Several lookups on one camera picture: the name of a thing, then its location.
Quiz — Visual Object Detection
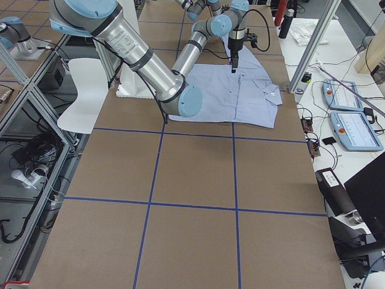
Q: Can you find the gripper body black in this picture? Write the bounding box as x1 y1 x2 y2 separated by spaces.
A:
227 37 244 54

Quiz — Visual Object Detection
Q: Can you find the light blue striped shirt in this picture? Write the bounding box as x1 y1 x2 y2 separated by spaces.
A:
169 46 283 128

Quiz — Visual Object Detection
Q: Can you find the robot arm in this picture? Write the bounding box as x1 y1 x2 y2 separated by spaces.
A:
49 1 249 117
175 0 223 20

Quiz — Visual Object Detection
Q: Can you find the black bottle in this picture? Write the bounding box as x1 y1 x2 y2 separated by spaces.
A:
279 8 295 39

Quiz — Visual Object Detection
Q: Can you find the red bottle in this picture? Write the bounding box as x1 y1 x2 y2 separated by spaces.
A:
274 0 288 27

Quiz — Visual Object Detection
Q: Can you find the plastic bag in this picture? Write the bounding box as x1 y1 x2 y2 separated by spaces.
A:
289 23 316 46

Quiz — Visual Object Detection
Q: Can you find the upper teach pendant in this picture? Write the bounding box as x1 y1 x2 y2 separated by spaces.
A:
322 79 363 111

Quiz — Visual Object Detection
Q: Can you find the teach pendant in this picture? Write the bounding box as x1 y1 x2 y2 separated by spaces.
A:
322 79 363 111
330 111 383 152

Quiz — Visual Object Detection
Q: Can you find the lower teach pendant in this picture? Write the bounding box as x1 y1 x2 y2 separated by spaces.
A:
330 111 383 152

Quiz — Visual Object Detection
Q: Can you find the black monitor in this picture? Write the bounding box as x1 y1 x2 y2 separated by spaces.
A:
344 154 384 238

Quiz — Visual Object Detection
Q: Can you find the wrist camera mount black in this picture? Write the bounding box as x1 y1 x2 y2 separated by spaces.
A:
243 28 257 49

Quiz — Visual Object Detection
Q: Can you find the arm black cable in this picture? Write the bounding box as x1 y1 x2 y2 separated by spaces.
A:
237 8 271 52

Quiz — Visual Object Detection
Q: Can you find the aluminium frame post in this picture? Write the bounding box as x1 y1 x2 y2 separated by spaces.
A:
288 0 341 93

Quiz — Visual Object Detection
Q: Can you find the white central pedestal column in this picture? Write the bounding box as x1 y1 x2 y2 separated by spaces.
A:
116 0 153 99

